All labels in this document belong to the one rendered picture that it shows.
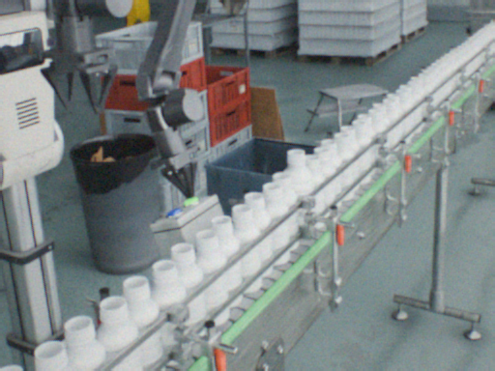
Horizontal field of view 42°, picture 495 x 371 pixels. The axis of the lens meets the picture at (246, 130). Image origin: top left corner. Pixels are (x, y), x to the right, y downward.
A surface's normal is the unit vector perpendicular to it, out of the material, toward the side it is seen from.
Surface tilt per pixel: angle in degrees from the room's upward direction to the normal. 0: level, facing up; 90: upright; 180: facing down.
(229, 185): 90
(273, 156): 90
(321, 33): 90
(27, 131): 90
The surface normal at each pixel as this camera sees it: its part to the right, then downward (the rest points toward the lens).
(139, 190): 0.66, 0.26
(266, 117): -0.47, 0.47
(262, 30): -0.54, 0.27
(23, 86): 0.86, 0.11
